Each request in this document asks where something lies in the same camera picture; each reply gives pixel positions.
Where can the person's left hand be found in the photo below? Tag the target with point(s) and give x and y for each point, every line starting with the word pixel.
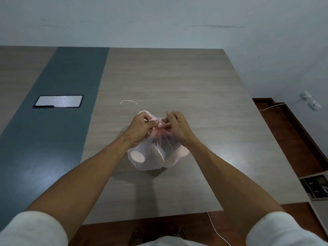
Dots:
pixel 137 129

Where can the person's right hand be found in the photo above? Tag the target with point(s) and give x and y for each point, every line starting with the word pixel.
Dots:
pixel 180 130

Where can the person's left thumb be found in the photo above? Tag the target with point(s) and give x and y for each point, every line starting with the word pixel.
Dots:
pixel 154 123

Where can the person's right fingers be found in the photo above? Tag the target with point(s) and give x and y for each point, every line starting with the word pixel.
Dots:
pixel 171 121

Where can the pink translucent plastic bag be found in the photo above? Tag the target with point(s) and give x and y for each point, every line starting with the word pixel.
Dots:
pixel 156 148

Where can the person's left forearm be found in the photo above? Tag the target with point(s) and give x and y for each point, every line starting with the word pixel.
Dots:
pixel 87 180

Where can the person's right forearm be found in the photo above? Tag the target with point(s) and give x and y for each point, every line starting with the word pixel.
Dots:
pixel 230 181

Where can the white paper roll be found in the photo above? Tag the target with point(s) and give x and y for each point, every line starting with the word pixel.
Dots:
pixel 159 151
pixel 138 156

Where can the person's right foot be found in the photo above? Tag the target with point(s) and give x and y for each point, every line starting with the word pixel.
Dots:
pixel 179 232

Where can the person's foot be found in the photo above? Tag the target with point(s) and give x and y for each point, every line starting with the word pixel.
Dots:
pixel 179 232
pixel 136 236

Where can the person's left foot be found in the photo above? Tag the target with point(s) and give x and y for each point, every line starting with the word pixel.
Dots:
pixel 136 236

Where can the grey box with dark panel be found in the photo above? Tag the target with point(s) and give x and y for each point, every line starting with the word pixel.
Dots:
pixel 315 187

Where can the white long-sleeved top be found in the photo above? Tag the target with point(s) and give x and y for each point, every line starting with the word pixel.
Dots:
pixel 30 230

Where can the white cabinet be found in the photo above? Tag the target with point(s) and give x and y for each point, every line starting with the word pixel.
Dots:
pixel 320 215

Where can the white wall plug adapter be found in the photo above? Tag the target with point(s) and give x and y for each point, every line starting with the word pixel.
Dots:
pixel 310 101

